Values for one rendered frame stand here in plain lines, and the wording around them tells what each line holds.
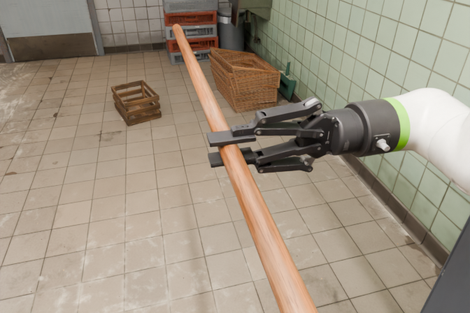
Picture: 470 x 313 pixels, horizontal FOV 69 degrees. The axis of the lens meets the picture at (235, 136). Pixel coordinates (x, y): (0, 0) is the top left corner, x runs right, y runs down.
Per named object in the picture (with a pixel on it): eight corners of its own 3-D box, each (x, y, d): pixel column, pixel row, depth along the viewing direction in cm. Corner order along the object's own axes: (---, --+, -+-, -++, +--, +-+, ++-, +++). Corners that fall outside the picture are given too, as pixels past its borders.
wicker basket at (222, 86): (228, 115, 305) (228, 86, 290) (210, 90, 349) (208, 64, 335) (277, 106, 319) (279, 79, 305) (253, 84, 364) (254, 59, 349)
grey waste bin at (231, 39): (248, 57, 434) (249, 12, 404) (219, 60, 426) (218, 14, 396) (240, 48, 464) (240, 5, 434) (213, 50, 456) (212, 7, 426)
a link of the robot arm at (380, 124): (359, 133, 64) (369, 87, 59) (398, 170, 55) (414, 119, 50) (329, 137, 63) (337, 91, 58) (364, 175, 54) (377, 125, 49)
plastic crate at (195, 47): (219, 49, 415) (218, 35, 407) (168, 53, 402) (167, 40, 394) (212, 39, 448) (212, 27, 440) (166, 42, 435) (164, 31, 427)
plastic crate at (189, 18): (217, 24, 397) (217, 10, 389) (164, 26, 387) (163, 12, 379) (212, 16, 430) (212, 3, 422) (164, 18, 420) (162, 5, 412)
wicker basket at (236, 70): (231, 97, 294) (231, 66, 279) (209, 74, 338) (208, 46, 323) (280, 88, 310) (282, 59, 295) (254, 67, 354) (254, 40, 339)
